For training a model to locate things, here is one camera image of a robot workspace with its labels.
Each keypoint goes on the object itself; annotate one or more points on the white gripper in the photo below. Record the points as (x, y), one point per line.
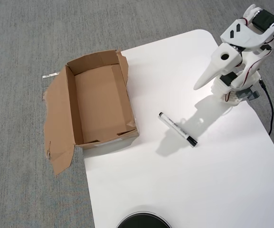
(223, 59)

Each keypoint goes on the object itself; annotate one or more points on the white marker pen black cap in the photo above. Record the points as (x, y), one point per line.
(177, 128)

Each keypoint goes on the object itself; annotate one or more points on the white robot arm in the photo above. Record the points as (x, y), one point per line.
(246, 33)

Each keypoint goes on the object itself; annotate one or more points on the open brown cardboard box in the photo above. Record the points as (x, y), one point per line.
(98, 99)

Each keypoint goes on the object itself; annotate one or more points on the grey table clamp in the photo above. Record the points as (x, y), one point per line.
(254, 95)

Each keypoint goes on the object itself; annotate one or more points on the white paper strip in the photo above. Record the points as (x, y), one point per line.
(50, 75)

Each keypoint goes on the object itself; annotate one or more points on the black round disc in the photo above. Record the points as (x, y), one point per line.
(144, 221)

